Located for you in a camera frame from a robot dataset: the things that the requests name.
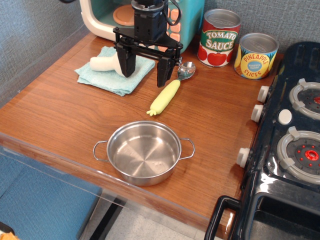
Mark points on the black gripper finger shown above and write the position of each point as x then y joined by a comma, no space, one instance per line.
127,59
165,68

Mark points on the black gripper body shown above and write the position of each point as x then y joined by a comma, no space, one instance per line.
149,29

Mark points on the metal pot with handles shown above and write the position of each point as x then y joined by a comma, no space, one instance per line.
144,153

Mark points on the plush brown white mushroom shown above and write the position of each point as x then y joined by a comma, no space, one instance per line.
105,64

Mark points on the light blue folded cloth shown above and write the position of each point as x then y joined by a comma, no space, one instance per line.
113,82

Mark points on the tomato sauce can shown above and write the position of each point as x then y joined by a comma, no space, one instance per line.
220,30

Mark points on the pineapple slices can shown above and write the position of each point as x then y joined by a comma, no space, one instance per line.
255,56

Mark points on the black toy stove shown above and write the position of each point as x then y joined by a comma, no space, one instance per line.
280,189

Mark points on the spoon with yellow handle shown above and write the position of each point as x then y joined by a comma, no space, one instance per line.
184,72

